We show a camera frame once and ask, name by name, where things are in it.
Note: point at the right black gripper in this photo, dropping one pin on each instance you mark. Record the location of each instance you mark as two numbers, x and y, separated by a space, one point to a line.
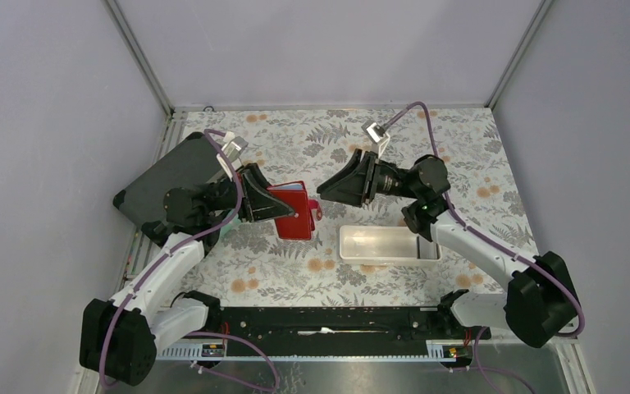
355 185

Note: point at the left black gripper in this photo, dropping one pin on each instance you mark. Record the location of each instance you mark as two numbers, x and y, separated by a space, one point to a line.
258 203

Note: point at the red card holder wallet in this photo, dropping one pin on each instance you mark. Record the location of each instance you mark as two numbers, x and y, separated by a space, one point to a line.
300 225

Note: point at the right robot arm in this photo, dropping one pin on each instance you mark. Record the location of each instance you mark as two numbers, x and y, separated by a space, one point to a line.
539 300

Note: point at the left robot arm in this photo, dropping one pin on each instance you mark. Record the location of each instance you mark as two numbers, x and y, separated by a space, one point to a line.
121 337

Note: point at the white plastic tray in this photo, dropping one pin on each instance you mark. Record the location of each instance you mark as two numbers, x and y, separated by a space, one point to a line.
381 246

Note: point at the floral table mat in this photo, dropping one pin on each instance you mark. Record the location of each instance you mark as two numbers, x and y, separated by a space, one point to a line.
252 266

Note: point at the black hard case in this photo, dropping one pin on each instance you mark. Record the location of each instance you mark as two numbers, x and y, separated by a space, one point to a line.
191 163

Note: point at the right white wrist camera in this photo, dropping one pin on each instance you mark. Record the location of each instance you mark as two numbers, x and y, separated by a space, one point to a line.
377 135

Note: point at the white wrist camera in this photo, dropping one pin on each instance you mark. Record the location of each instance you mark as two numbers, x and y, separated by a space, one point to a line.
377 135
232 148

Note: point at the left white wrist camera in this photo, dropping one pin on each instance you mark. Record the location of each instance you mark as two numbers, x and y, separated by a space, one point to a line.
232 148

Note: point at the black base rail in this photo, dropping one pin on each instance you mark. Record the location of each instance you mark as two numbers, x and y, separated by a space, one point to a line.
327 334

